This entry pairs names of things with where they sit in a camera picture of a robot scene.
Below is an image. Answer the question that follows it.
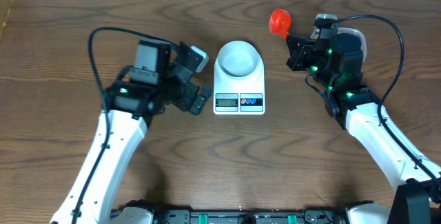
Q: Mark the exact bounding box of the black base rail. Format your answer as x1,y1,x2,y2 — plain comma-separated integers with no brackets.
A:
113,208,423,224

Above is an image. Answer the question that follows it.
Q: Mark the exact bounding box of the clear plastic container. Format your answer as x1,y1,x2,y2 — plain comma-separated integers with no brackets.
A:
338,28,367,60

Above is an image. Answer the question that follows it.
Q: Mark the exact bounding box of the red measuring scoop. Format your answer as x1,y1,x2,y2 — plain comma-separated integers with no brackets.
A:
269,8,291,39

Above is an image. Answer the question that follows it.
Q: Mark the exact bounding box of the white digital kitchen scale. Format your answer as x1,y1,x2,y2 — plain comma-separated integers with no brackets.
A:
213,61,265,115

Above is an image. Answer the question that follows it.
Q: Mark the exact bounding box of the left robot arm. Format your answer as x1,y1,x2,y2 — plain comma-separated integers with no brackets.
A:
51,39,212,224

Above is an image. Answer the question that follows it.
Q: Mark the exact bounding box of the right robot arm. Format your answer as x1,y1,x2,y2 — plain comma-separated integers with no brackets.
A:
285,28,440,223

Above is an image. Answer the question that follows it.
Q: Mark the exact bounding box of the grey bowl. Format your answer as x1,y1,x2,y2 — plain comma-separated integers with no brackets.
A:
216,41,263,78

